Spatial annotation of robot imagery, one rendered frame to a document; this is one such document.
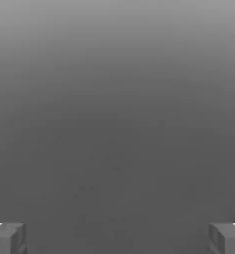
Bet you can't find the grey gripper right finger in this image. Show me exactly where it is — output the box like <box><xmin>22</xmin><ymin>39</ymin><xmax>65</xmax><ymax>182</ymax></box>
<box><xmin>208</xmin><ymin>222</ymin><xmax>235</xmax><ymax>254</ymax></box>

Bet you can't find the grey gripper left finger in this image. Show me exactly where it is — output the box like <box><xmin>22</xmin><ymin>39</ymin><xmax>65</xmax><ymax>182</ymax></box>
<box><xmin>0</xmin><ymin>222</ymin><xmax>28</xmax><ymax>254</ymax></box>

